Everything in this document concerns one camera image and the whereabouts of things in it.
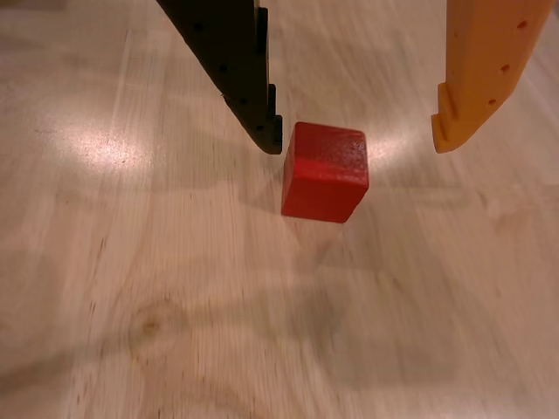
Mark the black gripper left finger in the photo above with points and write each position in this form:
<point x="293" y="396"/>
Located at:
<point x="236" y="65"/>

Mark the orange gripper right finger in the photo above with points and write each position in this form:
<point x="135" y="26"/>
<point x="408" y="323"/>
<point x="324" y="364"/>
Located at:
<point x="480" y="65"/>

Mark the red wooden cube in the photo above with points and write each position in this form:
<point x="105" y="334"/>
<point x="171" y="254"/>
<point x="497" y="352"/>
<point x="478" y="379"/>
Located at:
<point x="325" y="174"/>

